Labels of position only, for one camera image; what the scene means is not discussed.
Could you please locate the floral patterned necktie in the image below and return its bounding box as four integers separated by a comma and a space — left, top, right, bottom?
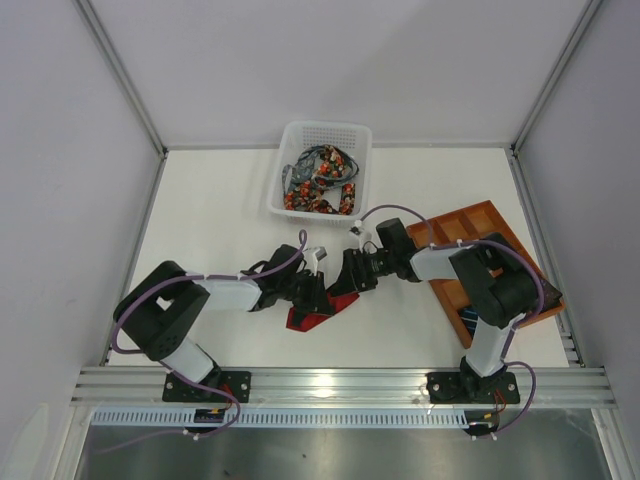
282, 144, 360, 216

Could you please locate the white plastic perforated basket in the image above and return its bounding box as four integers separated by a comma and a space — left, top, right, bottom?
266, 120, 372, 225

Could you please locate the aluminium frame post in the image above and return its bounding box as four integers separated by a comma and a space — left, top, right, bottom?
72, 0, 168, 159
510, 0, 605, 156

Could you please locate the dark dotted rolled tie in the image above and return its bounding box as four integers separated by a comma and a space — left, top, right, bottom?
540, 277, 563, 311

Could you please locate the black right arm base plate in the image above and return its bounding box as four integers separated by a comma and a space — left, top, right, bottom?
426, 371, 521, 405

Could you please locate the grey patterned necktie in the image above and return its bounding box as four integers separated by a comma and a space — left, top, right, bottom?
281, 147, 319, 194

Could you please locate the blue striped rolled tie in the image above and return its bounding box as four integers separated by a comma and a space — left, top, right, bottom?
458, 308, 479, 337

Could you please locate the aluminium right frame post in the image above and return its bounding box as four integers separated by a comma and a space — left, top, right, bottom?
510, 0, 605, 156

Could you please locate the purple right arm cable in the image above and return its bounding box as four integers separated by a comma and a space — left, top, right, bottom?
359, 203, 549, 441

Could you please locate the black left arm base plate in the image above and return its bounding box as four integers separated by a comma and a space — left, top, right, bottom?
162, 370, 252, 404

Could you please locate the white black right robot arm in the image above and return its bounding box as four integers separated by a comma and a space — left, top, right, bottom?
329, 218, 544, 380

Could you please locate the white slotted cable duct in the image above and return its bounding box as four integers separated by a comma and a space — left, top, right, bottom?
91, 407, 469, 429

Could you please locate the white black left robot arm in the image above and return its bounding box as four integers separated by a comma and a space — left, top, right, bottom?
114, 244, 336, 387

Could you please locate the aluminium left frame post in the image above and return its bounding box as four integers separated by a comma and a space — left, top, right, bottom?
72, 0, 168, 159

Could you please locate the aluminium front rail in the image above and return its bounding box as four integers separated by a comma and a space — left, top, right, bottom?
71, 366, 616, 409

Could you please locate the red necktie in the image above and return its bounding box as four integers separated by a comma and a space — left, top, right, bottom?
286, 293, 360, 332

